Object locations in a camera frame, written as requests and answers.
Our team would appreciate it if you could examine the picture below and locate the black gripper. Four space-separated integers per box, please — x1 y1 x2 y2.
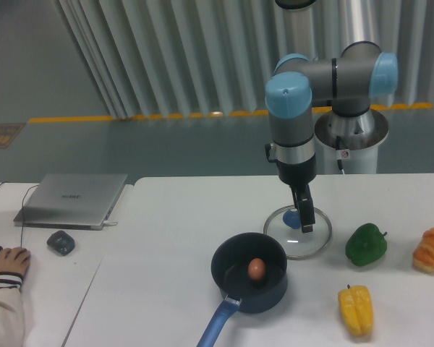
277 156 317 233

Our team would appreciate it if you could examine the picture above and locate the glass pot lid blue knob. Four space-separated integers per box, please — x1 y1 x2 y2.
263 205 333 260

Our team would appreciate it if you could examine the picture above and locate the striped cream sleeve forearm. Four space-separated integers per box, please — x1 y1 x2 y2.
0 272 25 346

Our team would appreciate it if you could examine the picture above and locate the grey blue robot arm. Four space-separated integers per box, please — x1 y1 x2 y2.
265 1 399 233

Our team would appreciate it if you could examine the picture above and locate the person's hand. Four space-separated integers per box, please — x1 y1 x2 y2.
0 247 31 278

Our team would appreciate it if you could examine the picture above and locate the green bell pepper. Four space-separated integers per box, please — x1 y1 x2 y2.
345 223 388 267

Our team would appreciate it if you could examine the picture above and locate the brown egg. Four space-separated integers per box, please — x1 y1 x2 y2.
247 258 266 282

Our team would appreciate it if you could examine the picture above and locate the dark blue saucepan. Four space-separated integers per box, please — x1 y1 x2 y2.
197 232 288 346

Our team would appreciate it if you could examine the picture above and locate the yellow bell pepper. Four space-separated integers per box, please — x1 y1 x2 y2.
338 285 374 337

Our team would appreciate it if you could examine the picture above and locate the orange croissant bread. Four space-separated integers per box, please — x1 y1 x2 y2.
412 227 434 273

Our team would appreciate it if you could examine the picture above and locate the silver laptop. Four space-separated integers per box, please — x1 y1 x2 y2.
14 173 127 231

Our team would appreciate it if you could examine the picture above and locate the dark earbuds case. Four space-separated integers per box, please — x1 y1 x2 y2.
46 230 75 257

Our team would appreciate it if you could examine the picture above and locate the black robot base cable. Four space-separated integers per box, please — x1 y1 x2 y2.
334 135 347 175

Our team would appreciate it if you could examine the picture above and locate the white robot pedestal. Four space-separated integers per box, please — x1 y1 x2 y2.
315 109 388 174

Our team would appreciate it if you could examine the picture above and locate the black mouse cable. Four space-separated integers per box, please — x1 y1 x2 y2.
20 183 40 250

